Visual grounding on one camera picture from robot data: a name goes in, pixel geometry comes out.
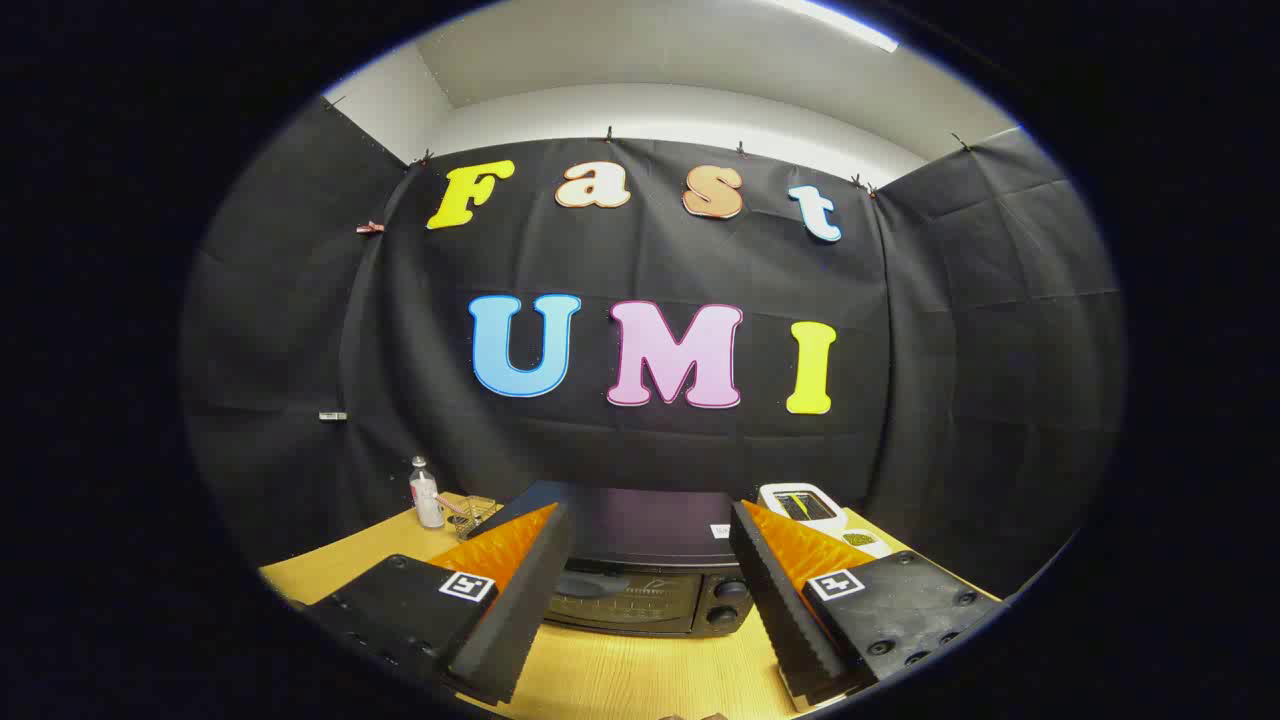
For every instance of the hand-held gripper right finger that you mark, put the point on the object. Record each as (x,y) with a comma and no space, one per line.
(780,610)

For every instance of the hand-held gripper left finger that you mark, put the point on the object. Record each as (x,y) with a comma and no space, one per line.
(520,610)

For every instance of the glass toaster oven door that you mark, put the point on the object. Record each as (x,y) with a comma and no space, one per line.
(620,600)

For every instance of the black toaster oven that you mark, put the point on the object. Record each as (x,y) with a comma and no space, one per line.
(650,530)

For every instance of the black oven knob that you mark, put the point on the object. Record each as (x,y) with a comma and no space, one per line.
(722,616)
(732,590)

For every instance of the white pop-up toaster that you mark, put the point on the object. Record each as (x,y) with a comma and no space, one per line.
(772,495)

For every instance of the white divided plate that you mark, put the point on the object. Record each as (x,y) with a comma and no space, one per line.
(880,548)

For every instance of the clear bottle with white label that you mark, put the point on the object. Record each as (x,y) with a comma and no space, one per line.
(427,500)

